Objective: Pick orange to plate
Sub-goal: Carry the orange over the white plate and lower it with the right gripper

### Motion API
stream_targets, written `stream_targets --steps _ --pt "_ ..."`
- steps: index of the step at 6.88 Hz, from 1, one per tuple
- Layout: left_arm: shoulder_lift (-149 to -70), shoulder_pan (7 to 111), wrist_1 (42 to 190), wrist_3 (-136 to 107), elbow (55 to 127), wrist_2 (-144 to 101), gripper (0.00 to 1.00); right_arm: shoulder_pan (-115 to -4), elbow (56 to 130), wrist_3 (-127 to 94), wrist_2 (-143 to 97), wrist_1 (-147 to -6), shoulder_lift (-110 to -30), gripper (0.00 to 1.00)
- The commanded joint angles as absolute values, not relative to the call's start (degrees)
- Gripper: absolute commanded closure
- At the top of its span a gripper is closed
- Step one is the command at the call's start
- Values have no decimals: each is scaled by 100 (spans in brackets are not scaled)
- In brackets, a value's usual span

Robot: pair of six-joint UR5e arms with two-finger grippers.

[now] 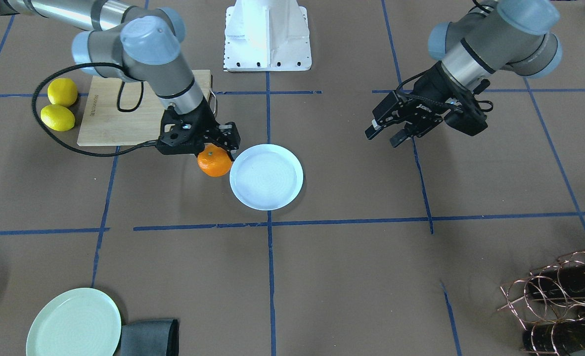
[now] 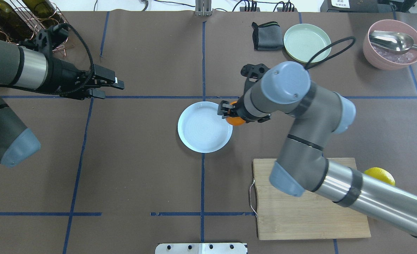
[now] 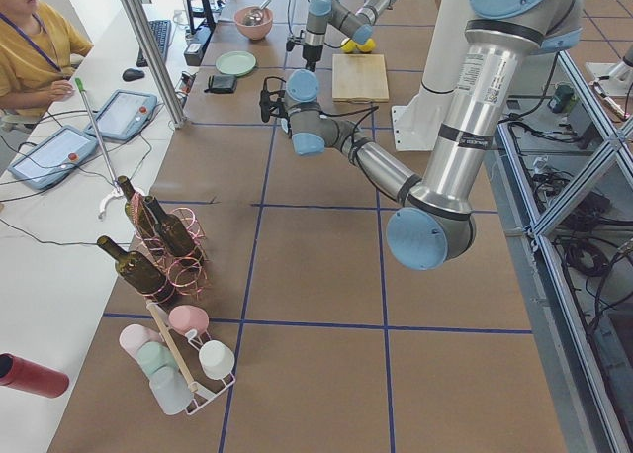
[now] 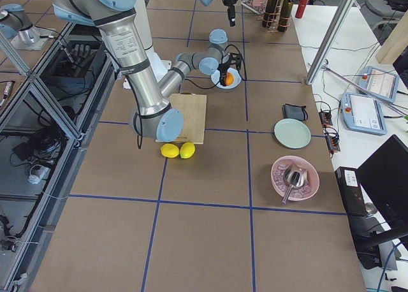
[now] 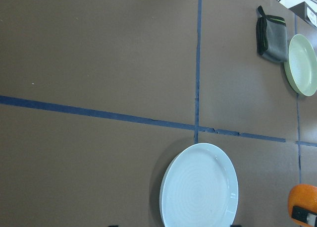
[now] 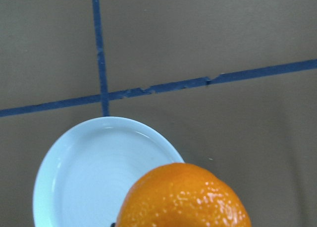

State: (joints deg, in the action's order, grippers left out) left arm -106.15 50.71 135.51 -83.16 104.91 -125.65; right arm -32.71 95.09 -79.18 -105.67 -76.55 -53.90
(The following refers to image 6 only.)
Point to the orange mandarin fruit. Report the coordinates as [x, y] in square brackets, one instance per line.
[181, 195]

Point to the light blue plate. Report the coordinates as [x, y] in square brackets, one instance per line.
[87, 172]

